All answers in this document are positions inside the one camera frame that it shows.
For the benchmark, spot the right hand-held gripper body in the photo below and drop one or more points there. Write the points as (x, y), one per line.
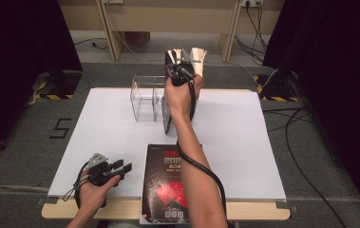
(180, 74)

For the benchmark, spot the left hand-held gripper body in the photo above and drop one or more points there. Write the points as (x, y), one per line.
(100, 172)

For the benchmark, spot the thick white book colourful tiles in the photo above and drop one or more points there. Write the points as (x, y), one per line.
(199, 57)

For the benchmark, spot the black and red magazine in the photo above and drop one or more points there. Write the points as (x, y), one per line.
(161, 177)

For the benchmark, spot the purple cover magazine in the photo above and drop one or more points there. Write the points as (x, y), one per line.
(167, 120)

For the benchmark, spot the clear acrylic book rack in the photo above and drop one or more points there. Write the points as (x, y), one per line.
(142, 107)

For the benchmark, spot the person's left hand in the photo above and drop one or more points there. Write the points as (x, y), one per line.
(95, 196)

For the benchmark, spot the person's right hand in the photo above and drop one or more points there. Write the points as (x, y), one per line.
(179, 99)

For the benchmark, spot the beige wooden desk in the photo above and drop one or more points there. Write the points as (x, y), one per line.
(168, 19)

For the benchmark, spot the black stand base striped tape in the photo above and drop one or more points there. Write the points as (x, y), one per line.
(60, 85)
(279, 88)

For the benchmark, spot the black curtain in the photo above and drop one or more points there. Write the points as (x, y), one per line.
(342, 79)
(16, 63)

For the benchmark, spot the white wall socket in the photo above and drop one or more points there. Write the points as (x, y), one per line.
(252, 2)

